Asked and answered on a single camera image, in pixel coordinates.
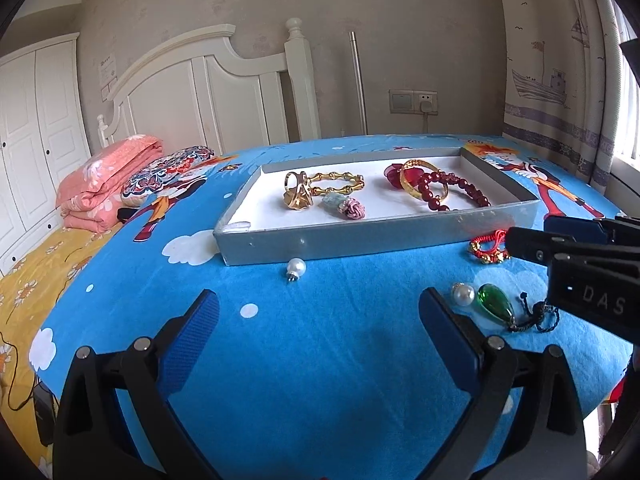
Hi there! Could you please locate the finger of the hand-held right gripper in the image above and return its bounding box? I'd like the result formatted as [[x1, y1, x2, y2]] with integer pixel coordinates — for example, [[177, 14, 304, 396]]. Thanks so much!
[[506, 226, 640, 267], [544, 215, 640, 247]]

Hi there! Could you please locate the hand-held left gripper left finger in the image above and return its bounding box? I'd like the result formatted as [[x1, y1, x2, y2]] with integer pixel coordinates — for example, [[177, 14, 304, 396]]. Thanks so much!
[[52, 289, 221, 480]]

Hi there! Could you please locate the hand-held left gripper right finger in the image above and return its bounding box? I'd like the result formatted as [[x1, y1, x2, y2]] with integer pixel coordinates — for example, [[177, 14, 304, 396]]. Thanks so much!
[[419, 287, 587, 480]]

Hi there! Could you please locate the red cord bracelet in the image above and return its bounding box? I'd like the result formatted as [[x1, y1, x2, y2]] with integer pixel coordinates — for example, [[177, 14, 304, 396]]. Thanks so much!
[[468, 229, 512, 265]]

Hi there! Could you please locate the dark red bead bracelet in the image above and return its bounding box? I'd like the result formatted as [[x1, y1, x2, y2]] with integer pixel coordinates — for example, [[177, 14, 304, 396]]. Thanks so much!
[[412, 170, 492, 212]]

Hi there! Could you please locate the gold bangle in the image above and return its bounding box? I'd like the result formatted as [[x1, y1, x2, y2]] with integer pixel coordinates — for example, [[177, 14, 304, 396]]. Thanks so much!
[[399, 159, 449, 203]]

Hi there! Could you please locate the grey cardboard box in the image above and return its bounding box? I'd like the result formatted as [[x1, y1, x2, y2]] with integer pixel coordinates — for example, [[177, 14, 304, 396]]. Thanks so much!
[[213, 146, 541, 266]]

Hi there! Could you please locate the red flower hair clip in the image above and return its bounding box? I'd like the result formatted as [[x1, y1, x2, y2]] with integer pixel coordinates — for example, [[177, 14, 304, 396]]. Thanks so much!
[[384, 162, 426, 192]]

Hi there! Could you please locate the jade pendant with pink knot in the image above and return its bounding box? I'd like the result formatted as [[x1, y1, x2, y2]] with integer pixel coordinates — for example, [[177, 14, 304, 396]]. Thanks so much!
[[320, 194, 367, 221]]

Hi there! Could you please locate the gold ring ornament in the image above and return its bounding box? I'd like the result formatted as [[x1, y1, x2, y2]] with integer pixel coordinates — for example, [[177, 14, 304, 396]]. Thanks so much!
[[282, 171, 315, 210]]

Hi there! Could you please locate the gold bamboo-link bracelet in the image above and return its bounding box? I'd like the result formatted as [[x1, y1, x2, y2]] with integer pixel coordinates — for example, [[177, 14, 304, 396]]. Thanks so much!
[[300, 171, 365, 198]]

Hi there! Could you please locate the window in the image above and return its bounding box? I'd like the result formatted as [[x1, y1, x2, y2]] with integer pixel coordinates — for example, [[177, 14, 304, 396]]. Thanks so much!
[[610, 10, 640, 181]]

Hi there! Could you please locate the blue cartoon printed tablecloth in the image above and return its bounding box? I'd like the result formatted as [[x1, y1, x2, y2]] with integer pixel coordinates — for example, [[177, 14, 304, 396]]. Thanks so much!
[[27, 132, 633, 480]]

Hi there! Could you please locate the black box device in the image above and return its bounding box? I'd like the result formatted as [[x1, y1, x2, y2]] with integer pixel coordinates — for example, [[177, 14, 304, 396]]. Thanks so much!
[[32, 385, 58, 448]]

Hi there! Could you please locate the ship printed curtain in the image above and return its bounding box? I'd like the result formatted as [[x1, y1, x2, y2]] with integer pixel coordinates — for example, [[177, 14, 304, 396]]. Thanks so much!
[[492, 0, 640, 196]]

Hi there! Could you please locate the patterned round pillow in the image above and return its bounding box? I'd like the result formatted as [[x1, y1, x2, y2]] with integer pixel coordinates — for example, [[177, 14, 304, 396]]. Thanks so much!
[[120, 146, 216, 207]]

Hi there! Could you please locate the yellow floral bedsheet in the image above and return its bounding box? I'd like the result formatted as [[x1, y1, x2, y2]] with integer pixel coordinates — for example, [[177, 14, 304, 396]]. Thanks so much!
[[0, 222, 126, 480]]

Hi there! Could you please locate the pink folded quilt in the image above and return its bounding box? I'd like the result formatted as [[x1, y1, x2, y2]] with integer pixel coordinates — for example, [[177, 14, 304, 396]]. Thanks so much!
[[56, 135, 165, 233]]

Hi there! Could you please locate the metal pole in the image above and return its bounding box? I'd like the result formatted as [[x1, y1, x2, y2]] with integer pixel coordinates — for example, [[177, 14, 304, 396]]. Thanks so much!
[[348, 31, 368, 136]]

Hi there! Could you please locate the white wooden headboard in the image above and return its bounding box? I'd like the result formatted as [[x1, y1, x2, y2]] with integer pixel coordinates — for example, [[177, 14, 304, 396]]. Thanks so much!
[[97, 17, 322, 153]]

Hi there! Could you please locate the white wardrobe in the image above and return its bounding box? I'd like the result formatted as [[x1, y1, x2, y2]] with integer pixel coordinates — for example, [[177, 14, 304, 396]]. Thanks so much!
[[0, 32, 93, 276]]

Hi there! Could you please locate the green pendant with black cord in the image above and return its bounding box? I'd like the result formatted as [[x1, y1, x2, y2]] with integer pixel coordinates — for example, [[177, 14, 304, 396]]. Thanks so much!
[[477, 283, 560, 333]]

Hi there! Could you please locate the thin black cable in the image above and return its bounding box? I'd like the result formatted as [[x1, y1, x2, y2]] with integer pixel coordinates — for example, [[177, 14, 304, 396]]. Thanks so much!
[[0, 332, 41, 408]]

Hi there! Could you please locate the wall socket panel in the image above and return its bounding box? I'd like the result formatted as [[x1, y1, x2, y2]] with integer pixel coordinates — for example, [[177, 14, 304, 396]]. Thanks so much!
[[389, 89, 439, 115]]

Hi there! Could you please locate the paper note on wall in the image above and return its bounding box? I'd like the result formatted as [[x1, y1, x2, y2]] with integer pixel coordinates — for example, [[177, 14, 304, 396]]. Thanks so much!
[[97, 55, 120, 103]]

